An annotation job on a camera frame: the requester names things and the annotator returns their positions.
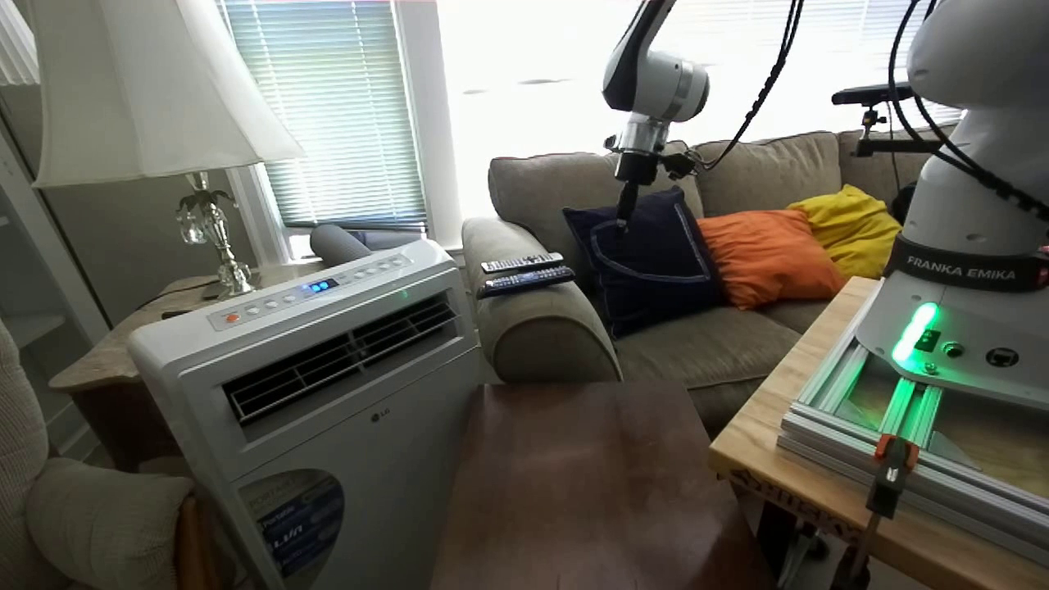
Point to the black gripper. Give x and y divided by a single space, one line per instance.
637 164

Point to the black remote control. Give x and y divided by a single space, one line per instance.
526 280

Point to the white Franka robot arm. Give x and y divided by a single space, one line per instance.
986 164

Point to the beige fabric sofa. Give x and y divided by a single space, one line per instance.
544 329

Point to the navy blue pillow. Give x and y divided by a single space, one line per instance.
643 262

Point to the orange pillow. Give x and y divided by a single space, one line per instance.
764 258

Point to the yellow cloth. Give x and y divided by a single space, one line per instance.
854 223

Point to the light wood robot table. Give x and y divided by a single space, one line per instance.
764 436

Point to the dark wooden side table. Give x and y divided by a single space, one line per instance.
590 493

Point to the white window blind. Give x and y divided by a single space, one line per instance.
329 108

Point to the white portable air conditioner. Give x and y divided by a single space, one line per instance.
361 436

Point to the black orange table clamp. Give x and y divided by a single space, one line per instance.
890 476

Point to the crystal stem lamp white shade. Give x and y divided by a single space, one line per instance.
142 85

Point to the wooden lamp end table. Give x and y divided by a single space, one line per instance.
110 363

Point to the beige armchair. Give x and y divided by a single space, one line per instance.
100 525

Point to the black camera on tripod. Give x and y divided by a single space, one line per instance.
873 92

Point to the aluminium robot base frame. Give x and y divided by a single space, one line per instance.
830 436

